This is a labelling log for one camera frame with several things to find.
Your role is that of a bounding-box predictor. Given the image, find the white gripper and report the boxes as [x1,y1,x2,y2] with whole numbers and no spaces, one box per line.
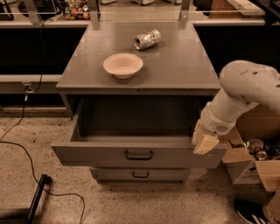
[192,102,236,155]

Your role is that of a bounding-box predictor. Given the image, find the grey top drawer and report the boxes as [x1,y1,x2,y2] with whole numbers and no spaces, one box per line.
[52,95,226,169]

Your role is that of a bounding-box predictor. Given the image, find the grey drawer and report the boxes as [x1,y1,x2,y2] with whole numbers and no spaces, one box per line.
[90,167,191,182]
[52,95,226,169]

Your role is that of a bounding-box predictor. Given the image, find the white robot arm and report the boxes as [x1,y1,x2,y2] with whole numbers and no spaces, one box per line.
[192,60,280,154]

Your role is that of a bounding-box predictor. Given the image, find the grey metal drawer cabinet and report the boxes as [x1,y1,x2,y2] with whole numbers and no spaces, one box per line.
[55,20,224,185]

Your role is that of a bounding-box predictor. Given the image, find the grey bottom drawer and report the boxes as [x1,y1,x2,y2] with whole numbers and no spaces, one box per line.
[90,167,191,182]

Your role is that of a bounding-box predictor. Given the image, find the brown cardboard box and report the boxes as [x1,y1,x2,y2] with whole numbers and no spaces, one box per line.
[222,105,280,192]

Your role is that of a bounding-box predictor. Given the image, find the cans in cardboard box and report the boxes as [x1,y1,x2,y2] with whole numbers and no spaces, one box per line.
[244,138,280,161]

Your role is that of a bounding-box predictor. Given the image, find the black white shoe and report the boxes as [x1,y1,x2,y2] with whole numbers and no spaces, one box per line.
[234,199,271,224]

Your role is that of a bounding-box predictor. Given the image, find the white paper bowl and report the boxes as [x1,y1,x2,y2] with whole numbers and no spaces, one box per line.
[103,53,144,79]

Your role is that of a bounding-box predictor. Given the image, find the crushed silver soda can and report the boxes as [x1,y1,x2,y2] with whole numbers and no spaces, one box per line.
[134,29,161,51]

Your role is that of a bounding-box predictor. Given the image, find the black metal stand leg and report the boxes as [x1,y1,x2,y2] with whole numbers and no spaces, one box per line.
[24,174,51,224]

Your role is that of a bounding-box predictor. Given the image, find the colourful cans on shelf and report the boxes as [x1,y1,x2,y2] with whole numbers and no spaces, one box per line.
[64,0,90,20]

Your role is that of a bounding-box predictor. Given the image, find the black floor cable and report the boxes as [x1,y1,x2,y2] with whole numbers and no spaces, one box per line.
[0,95,86,224]

